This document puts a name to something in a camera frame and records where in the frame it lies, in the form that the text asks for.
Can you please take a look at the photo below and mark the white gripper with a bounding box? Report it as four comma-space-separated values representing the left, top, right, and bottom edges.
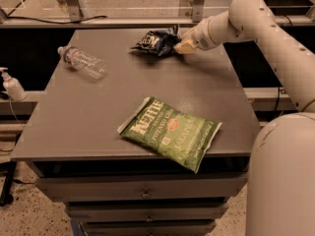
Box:
174, 18, 217, 54

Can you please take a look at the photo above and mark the blue chip bag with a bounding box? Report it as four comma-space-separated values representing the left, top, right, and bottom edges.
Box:
133, 26, 181, 56

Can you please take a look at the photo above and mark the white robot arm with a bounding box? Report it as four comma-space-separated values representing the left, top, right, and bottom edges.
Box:
175, 0, 315, 236

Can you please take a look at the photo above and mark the green jalapeno Kettle chip bag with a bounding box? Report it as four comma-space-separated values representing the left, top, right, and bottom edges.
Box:
117, 96, 221, 173

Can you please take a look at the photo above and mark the grey drawer cabinet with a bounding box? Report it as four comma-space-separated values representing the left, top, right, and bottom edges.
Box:
10, 28, 264, 236

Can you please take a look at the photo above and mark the clear plastic water bottle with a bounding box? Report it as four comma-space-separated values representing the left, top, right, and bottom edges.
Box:
57, 45, 106, 80

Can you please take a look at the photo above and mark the top grey drawer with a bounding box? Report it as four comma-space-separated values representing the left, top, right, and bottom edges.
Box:
35, 173, 247, 203

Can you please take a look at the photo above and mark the grey drawer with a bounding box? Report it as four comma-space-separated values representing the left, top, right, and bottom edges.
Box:
83, 220, 216, 236
66, 202, 228, 222
35, 173, 247, 203

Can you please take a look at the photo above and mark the middle grey drawer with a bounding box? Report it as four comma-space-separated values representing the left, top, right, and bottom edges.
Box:
66, 202, 228, 222

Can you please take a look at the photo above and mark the white pump dispenser bottle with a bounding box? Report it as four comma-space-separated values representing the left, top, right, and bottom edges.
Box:
0, 67, 27, 101

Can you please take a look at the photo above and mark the bottom grey drawer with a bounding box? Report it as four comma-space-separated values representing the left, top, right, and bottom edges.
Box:
83, 220, 216, 236

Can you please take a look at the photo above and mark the right metal frame post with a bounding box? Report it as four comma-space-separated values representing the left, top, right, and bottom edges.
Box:
192, 0, 205, 23

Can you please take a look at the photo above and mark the metal frame post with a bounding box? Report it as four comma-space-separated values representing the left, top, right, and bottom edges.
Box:
66, 0, 92, 22
192, 0, 205, 23

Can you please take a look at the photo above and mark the left metal frame post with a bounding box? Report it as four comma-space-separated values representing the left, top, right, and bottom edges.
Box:
66, 0, 92, 22

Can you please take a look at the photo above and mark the black cable on ledge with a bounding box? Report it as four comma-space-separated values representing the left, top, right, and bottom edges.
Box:
0, 7, 109, 26

